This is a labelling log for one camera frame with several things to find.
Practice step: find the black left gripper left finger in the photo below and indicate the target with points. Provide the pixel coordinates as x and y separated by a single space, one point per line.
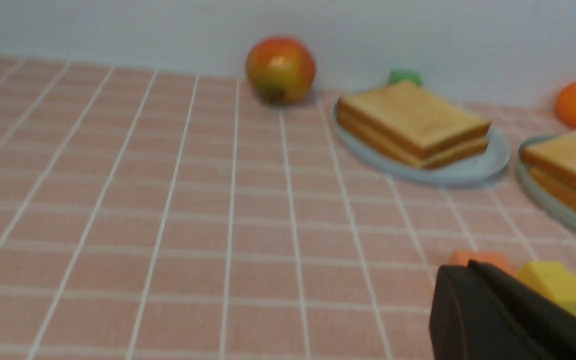
468 322

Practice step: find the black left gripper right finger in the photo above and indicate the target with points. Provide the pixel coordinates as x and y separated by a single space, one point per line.
546 323

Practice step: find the yellow notched cube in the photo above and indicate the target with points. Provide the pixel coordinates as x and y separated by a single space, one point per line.
552 280

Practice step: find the orange cube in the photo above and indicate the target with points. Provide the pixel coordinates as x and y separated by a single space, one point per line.
496 258

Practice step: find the teal centre plate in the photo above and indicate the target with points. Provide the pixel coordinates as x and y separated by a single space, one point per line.
555 208

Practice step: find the grey bread plate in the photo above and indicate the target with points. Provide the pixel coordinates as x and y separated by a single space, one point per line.
468 172

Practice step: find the green block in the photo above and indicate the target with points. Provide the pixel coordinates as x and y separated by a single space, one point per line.
400 75

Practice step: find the red yellow pomegranate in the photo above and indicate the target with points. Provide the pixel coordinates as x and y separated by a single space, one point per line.
281 70

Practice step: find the pink checkered tablecloth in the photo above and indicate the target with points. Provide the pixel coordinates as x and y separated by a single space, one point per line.
149 215

